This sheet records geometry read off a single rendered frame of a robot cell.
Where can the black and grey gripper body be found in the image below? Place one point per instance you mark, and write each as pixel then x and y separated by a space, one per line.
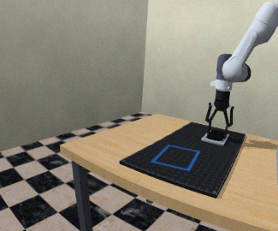
pixel 224 96

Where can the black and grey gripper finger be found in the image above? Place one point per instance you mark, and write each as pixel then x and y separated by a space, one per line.
pixel 208 114
pixel 226 118

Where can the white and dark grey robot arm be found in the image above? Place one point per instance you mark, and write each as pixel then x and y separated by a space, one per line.
pixel 232 66

